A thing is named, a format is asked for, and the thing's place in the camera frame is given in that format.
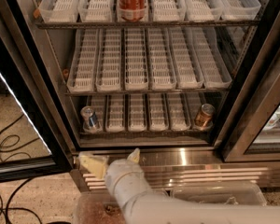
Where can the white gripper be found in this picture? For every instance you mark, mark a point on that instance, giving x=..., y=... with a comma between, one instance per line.
x=122, y=175

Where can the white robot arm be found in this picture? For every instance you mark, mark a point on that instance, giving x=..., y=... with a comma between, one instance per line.
x=139, y=204

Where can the blue silver can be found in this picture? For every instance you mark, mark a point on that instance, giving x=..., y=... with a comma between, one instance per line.
x=91, y=123

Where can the steel fridge base grille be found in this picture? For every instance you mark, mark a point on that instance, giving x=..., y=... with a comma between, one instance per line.
x=180, y=167

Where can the open fridge glass door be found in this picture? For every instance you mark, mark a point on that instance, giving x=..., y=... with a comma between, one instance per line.
x=31, y=144

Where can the orange soda can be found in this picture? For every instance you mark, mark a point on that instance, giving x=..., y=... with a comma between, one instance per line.
x=204, y=117

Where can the right fridge glass door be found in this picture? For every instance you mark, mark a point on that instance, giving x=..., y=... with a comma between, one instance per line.
x=249, y=141

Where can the red cola can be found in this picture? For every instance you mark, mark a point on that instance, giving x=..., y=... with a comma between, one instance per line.
x=132, y=10

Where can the left clear plastic bin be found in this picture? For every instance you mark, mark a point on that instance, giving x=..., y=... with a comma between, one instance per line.
x=97, y=208

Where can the clear plastic bin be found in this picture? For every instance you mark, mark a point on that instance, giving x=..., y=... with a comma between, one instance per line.
x=97, y=208
x=233, y=192

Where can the right clear plastic bin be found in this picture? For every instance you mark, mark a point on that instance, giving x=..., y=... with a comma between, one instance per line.
x=233, y=192

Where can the bottom wire shelf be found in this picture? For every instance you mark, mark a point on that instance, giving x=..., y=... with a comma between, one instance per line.
x=146, y=134

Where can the wire shelf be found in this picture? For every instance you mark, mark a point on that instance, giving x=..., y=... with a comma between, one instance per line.
x=88, y=93
x=141, y=24
x=146, y=134

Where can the middle wire shelf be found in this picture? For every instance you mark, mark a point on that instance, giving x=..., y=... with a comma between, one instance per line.
x=88, y=93

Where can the top wire shelf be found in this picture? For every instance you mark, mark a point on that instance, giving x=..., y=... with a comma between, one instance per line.
x=141, y=24

